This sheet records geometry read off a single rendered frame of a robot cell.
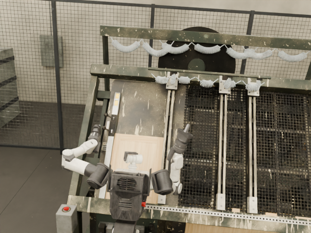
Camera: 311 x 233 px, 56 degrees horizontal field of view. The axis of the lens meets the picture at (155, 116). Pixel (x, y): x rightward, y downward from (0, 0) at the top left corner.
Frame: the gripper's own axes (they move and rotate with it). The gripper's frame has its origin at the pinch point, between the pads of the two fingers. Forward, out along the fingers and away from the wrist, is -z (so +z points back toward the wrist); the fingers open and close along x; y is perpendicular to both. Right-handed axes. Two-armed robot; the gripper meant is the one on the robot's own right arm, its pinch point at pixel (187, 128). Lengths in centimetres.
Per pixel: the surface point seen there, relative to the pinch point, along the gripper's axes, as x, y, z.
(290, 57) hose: -15, 129, -74
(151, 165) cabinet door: 27, 20, 51
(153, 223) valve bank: -1, 7, 86
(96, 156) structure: 72, 1, 64
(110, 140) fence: 65, 5, 46
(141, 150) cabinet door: 41, 19, 44
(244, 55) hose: 23, 112, -61
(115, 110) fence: 80, 15, 23
